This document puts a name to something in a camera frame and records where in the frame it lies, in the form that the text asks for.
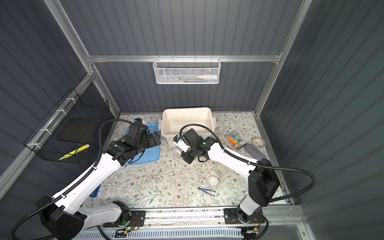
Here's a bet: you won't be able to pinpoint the blue plastic box lid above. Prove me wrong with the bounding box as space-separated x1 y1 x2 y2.
124 118 161 166

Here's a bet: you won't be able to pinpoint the white plastic storage box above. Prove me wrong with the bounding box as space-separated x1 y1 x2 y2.
159 107 217 148

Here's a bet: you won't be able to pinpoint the blue tweezers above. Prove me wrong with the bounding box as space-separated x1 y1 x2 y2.
197 188 216 197

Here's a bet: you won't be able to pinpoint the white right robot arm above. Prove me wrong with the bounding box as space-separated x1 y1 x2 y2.
173 129 280 222

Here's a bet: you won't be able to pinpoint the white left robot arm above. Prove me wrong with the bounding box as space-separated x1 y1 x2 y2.
37 118 161 240

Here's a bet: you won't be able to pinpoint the highlighter marker pack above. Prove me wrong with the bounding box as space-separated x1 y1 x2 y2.
225 133 247 150

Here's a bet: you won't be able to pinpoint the clear tape roll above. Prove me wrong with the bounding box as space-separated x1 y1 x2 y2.
252 137 266 148

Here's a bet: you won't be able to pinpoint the white wire wall basket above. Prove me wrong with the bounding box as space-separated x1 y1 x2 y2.
153 60 222 85

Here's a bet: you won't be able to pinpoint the black wire wall basket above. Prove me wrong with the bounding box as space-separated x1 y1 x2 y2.
24 90 111 164

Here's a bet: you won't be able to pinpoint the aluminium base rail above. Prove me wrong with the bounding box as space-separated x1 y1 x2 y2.
64 206 304 232

